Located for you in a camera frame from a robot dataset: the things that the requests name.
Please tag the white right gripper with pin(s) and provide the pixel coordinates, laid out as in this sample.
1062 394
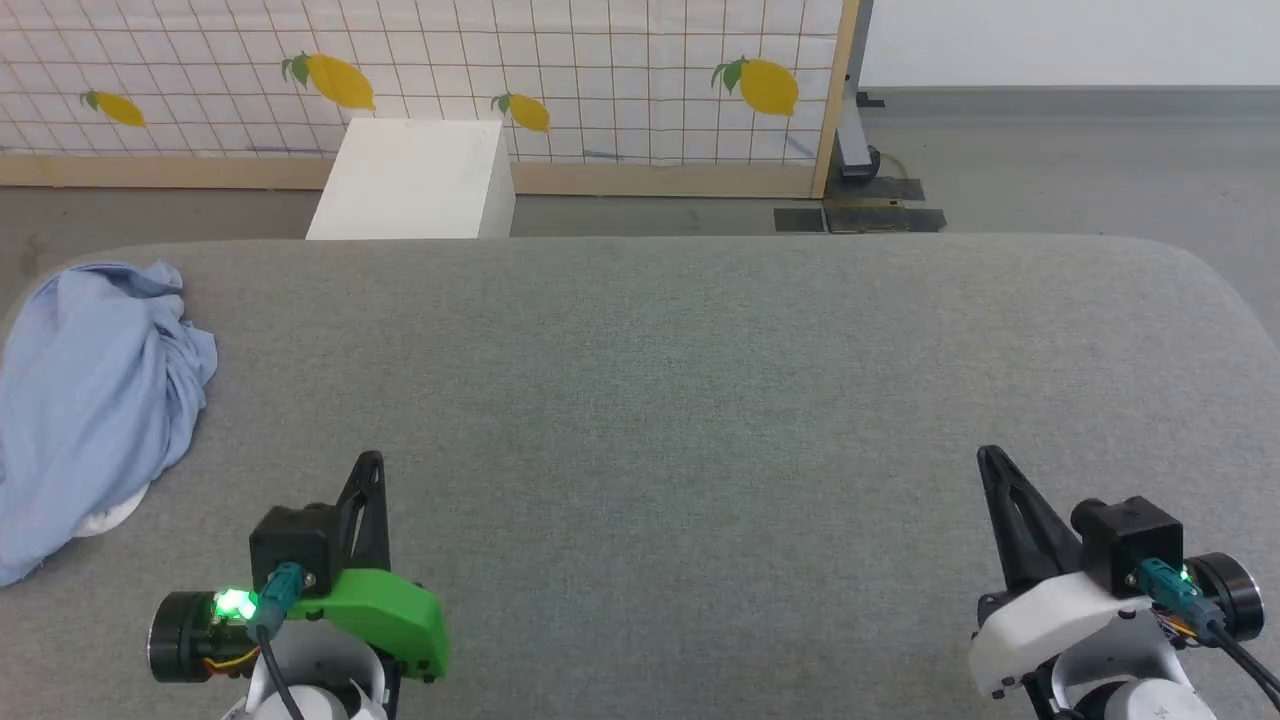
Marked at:
1050 620

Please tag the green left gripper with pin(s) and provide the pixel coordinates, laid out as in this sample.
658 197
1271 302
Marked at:
390 615

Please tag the light blue garment white collar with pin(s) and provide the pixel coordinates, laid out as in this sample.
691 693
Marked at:
90 400

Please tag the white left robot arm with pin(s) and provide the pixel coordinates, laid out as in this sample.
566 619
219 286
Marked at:
180 640

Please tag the grey fabric sofa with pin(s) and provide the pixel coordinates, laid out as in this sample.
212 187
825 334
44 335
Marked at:
650 400

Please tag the black floor tape patch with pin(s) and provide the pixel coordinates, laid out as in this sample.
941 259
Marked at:
890 220
880 189
798 219

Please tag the white rectangular box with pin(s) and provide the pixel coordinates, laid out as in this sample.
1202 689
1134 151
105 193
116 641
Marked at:
410 180

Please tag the grey metal board stand leg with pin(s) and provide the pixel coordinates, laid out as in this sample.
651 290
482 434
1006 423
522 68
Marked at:
857 120

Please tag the lemon print partition panel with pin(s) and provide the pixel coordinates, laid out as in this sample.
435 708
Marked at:
600 60

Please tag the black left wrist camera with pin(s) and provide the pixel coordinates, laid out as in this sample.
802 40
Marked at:
295 545

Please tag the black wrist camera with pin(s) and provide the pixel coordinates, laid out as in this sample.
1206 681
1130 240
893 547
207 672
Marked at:
295 545
1135 545

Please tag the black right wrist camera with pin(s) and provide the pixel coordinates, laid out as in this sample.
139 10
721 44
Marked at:
1135 545

